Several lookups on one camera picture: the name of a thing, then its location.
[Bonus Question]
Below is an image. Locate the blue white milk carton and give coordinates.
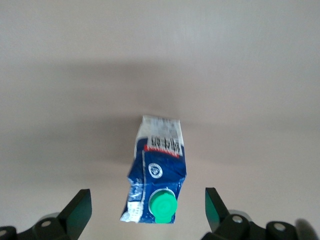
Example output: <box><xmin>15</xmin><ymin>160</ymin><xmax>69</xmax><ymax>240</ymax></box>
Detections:
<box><xmin>119</xmin><ymin>114</ymin><xmax>189</xmax><ymax>225</ymax></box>

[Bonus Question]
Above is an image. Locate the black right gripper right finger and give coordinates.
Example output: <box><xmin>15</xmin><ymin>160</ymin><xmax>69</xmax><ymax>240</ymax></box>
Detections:
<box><xmin>200</xmin><ymin>187</ymin><xmax>311</xmax><ymax>240</ymax></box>

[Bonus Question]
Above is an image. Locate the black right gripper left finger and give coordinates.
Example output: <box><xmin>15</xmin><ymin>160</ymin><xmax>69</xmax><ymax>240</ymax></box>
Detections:
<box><xmin>0</xmin><ymin>188</ymin><xmax>93</xmax><ymax>240</ymax></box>

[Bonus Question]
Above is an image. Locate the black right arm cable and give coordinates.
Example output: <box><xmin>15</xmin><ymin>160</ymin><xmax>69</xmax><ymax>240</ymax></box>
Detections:
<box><xmin>294</xmin><ymin>218</ymin><xmax>317</xmax><ymax>240</ymax></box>

